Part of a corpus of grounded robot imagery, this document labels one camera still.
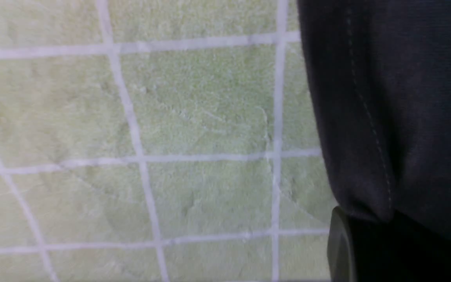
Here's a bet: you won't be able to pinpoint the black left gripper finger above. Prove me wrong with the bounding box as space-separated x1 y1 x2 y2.
327 206 451 282

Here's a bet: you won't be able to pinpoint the dark gray long-sleeved shirt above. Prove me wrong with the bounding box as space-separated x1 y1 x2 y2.
298 0 451 241

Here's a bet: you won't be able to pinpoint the light green checkered mat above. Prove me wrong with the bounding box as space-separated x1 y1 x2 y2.
0 0 335 282

